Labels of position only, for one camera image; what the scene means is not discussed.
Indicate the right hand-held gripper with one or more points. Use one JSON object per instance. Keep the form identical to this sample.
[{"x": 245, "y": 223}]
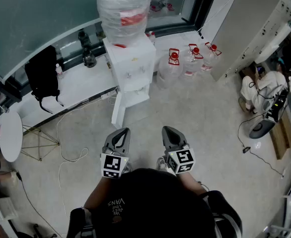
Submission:
[{"x": 182, "y": 159}]

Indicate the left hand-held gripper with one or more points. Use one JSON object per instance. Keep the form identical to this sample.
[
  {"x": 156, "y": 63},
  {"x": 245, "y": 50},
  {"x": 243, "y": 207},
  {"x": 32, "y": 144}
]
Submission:
[{"x": 110, "y": 163}]

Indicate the person's right forearm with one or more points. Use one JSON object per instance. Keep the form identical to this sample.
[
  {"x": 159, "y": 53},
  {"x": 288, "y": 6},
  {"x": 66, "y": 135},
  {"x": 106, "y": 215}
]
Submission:
[{"x": 190, "y": 182}]

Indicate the person's left forearm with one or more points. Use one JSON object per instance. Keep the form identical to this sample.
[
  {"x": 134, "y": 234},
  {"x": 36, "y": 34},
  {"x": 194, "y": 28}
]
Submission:
[{"x": 100, "y": 192}]

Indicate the clear water jug red cap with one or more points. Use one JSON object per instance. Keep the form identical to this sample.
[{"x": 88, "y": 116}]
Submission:
[
  {"x": 167, "y": 71},
  {"x": 192, "y": 63},
  {"x": 210, "y": 58}
]

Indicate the white water dispenser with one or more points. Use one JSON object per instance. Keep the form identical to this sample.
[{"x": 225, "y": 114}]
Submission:
[{"x": 133, "y": 58}]

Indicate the plastic-wrapped large water bottle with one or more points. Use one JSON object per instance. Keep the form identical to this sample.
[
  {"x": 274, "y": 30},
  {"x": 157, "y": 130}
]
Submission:
[{"x": 123, "y": 9}]

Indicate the grey sneaker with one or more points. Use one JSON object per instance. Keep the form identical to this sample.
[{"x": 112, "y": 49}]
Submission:
[
  {"x": 161, "y": 163},
  {"x": 127, "y": 168}
]

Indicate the white dispenser cabinet door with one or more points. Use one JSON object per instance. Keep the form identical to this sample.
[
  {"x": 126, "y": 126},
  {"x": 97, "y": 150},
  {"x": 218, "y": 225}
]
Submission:
[{"x": 117, "y": 113}]

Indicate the white power strip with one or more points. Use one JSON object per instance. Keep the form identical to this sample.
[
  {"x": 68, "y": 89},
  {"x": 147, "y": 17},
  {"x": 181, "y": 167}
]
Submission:
[{"x": 108, "y": 95}]

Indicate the white drip tray grille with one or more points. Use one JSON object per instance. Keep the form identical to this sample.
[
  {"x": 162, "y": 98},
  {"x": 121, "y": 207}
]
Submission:
[{"x": 134, "y": 87}]

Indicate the person's black shirt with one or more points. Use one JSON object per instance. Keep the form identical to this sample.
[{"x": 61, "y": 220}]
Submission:
[{"x": 148, "y": 197}]

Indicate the dark glass jar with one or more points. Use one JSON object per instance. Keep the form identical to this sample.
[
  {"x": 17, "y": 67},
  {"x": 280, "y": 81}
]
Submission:
[
  {"x": 89, "y": 59},
  {"x": 83, "y": 38}
]

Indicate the grey floor fan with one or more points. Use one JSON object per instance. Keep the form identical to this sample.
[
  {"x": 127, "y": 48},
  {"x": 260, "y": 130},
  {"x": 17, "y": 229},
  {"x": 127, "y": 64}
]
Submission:
[{"x": 261, "y": 126}]

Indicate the small bottle red label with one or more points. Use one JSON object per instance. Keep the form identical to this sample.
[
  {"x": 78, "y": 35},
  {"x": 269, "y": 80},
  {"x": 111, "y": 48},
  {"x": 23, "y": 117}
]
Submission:
[{"x": 59, "y": 72}]

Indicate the black backpack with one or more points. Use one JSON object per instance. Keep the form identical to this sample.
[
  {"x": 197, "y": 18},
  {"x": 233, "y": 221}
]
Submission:
[{"x": 42, "y": 73}]

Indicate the white bottle red cap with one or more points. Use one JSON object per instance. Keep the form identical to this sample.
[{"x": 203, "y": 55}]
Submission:
[{"x": 152, "y": 38}]

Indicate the white round table gold legs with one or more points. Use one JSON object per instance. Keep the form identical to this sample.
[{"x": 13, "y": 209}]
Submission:
[{"x": 10, "y": 135}]

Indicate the wooden board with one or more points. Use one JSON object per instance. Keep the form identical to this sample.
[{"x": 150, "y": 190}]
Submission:
[{"x": 282, "y": 137}]

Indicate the grey metal cabinet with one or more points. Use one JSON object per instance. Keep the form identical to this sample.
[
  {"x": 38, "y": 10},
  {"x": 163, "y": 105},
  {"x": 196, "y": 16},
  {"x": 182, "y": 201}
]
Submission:
[{"x": 247, "y": 28}]

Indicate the white plastic box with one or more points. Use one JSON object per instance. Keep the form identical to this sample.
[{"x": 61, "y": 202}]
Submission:
[{"x": 0, "y": 209}]

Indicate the black window frame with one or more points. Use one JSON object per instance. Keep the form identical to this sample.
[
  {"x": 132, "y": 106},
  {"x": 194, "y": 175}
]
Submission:
[{"x": 200, "y": 6}]

